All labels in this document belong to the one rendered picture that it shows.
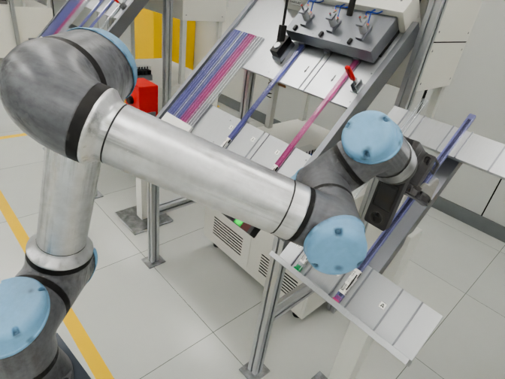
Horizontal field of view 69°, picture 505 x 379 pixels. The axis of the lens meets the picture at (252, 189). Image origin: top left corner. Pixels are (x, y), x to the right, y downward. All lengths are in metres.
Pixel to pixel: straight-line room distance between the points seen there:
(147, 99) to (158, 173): 1.42
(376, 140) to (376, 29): 0.74
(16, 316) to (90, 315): 1.03
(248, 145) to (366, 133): 0.70
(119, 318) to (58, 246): 0.98
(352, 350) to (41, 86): 1.00
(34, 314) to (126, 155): 0.36
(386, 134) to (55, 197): 0.52
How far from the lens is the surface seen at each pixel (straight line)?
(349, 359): 1.20
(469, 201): 2.90
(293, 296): 1.37
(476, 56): 2.76
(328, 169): 0.56
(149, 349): 1.59
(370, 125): 0.54
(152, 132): 0.43
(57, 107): 0.44
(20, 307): 0.72
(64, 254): 0.75
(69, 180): 0.65
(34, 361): 0.76
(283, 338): 1.66
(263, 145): 1.17
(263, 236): 1.60
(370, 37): 1.22
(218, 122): 1.31
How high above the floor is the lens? 1.28
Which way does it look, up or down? 30 degrees down
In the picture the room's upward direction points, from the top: 9 degrees clockwise
